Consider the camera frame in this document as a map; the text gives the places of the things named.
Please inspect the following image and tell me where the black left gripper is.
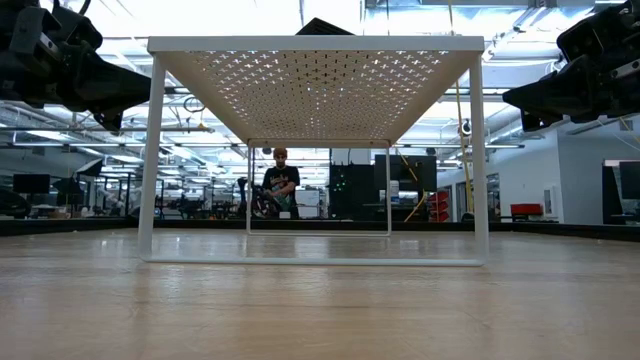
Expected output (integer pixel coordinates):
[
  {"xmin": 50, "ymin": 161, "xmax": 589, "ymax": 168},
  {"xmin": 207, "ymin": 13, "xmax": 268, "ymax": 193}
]
[{"xmin": 9, "ymin": 4, "xmax": 152, "ymax": 131}]

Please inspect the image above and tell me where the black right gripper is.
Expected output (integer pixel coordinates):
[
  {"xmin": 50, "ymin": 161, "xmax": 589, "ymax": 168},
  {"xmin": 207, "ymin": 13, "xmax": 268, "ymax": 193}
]
[{"xmin": 502, "ymin": 7, "xmax": 619, "ymax": 133}]

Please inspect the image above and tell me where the white perforated metal shelf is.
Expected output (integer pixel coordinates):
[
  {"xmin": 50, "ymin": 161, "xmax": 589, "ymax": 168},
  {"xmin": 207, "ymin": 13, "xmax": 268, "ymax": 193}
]
[{"xmin": 137, "ymin": 34, "xmax": 490, "ymax": 267}]

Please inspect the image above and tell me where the small black square plate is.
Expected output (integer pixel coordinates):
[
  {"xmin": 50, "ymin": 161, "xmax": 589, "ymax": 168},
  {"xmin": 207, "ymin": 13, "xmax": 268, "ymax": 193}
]
[{"xmin": 294, "ymin": 17, "xmax": 354, "ymax": 36}]

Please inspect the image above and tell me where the red box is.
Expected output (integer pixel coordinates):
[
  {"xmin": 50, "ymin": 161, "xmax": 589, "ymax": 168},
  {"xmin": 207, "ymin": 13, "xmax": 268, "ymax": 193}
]
[{"xmin": 509, "ymin": 202, "xmax": 545, "ymax": 218}]

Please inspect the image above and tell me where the red bin rack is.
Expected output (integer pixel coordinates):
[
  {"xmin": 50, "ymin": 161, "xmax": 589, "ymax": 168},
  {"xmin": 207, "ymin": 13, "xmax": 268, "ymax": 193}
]
[{"xmin": 428, "ymin": 190, "xmax": 451, "ymax": 224}]

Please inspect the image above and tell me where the large black monitor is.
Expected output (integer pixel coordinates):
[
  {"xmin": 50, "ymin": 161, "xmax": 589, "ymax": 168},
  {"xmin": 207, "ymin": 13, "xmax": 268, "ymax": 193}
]
[{"xmin": 374, "ymin": 154, "xmax": 439, "ymax": 192}]

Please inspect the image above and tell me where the person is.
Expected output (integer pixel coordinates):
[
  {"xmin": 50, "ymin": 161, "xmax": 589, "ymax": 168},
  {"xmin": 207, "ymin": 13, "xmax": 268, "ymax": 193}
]
[{"xmin": 261, "ymin": 146, "xmax": 302, "ymax": 220}]

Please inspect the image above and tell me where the black cabinet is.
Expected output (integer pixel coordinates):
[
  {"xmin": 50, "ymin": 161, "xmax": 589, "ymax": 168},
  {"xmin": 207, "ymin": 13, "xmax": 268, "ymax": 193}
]
[{"xmin": 328, "ymin": 162, "xmax": 376, "ymax": 221}]

